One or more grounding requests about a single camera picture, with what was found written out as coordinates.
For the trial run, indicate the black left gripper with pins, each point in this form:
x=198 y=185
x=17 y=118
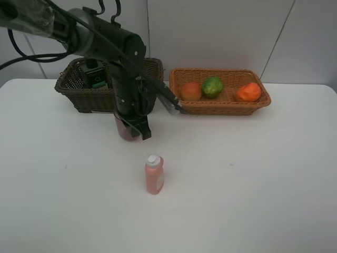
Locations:
x=134 y=101

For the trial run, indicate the orange wicker basket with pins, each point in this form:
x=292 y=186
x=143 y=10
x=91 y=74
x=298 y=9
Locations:
x=226 y=103

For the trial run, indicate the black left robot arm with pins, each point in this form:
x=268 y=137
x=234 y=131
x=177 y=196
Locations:
x=83 y=33

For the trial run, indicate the dark green pump soap bottle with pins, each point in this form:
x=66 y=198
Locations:
x=94 y=75

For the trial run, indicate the dark brown wicker basket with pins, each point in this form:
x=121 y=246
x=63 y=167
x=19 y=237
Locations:
x=74 y=84

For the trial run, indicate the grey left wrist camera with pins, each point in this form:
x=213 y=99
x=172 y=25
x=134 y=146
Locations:
x=168 y=99

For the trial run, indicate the red yellow peach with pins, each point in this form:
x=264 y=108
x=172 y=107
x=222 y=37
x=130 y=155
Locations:
x=191 y=91

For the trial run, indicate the pink dish soap bottle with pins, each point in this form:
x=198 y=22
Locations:
x=154 y=173

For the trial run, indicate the translucent purple plastic cup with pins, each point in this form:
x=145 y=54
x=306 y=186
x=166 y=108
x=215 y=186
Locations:
x=125 y=131

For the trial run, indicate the green lime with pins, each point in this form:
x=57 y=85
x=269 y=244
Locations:
x=212 y=87

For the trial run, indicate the orange tangerine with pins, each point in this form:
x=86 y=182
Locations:
x=249 y=93

